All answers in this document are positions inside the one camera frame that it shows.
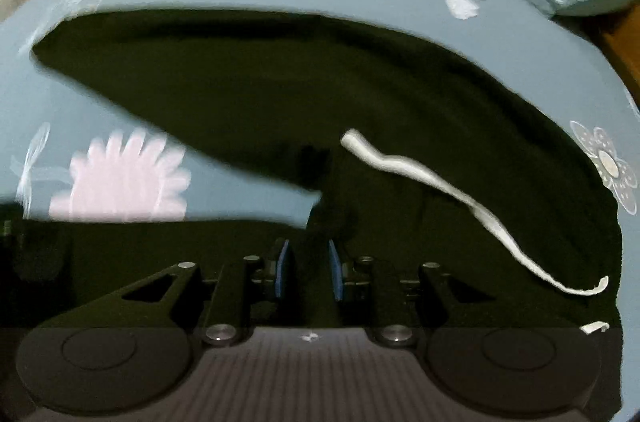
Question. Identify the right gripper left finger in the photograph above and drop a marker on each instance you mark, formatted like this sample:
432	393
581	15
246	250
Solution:
246	290

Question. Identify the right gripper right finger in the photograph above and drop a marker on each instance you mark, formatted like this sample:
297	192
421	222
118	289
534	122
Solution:
368	294

